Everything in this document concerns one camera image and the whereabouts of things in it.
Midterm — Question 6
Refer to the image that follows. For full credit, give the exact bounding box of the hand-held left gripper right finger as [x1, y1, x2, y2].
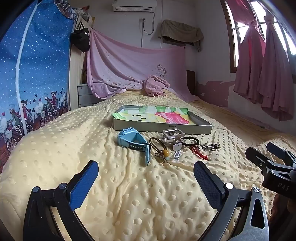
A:
[193, 161, 270, 241]

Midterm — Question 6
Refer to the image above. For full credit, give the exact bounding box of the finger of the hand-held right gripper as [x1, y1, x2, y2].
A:
[266, 142, 296, 164]
[245, 147, 281, 178]

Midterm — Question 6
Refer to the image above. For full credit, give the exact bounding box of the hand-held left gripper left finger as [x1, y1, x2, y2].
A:
[23, 160, 100, 241]

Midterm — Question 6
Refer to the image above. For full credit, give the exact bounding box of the red string bracelet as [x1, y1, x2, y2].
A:
[191, 145, 208, 161]

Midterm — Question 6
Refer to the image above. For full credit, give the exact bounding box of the silver keyring chain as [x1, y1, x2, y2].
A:
[201, 143, 221, 151]

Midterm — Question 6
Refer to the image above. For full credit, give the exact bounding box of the brown hair tie yellow bead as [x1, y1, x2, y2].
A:
[149, 137, 169, 163]

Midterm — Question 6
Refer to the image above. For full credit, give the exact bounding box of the silver hair claw clip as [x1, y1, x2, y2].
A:
[161, 129, 185, 151]

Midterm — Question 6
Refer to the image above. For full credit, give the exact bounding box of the blue smartwatch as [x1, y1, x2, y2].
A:
[117, 127, 151, 166]

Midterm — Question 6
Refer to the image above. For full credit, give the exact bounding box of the grey shallow tray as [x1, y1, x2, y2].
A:
[112, 105, 213, 135]

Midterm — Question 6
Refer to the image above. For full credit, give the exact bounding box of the yellow dotted blanket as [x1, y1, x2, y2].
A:
[0, 89, 296, 241]

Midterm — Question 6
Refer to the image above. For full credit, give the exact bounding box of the pink window curtain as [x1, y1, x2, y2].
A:
[257, 10, 295, 121]
[233, 0, 266, 103]

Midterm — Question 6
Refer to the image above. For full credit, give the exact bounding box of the grey drawer cabinet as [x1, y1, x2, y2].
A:
[77, 84, 104, 108]

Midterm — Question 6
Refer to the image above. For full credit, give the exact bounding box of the colourful painted paper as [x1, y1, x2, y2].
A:
[112, 105, 193, 124]

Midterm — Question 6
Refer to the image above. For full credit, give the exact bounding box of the crumpled pink towel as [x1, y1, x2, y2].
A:
[143, 75, 170, 97]

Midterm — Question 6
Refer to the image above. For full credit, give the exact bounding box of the light wooden wardrobe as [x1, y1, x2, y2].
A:
[69, 16, 93, 109]

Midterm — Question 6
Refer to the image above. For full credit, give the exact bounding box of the blue dotted printed curtain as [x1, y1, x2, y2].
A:
[0, 0, 77, 172]

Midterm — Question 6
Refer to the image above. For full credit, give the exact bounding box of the pink hanging sheet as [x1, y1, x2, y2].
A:
[87, 29, 199, 102]

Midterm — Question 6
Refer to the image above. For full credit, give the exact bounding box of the wooden framed window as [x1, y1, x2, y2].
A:
[220, 0, 296, 84]

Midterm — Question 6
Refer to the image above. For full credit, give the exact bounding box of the black bag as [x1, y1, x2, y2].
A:
[70, 28, 90, 52]

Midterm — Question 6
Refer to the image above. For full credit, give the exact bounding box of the olive hanging cloth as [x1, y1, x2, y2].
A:
[158, 20, 204, 52]

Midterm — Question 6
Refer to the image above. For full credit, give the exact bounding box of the patterned fabric bundle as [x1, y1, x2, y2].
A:
[54, 0, 95, 30]

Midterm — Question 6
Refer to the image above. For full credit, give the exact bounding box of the white air conditioner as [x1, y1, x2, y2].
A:
[112, 0, 155, 12]

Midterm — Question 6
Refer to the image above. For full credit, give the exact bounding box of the black hair tie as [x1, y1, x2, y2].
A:
[181, 137, 199, 147]

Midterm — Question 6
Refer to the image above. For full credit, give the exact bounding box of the air conditioner power cable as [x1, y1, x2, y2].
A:
[142, 11, 155, 35]

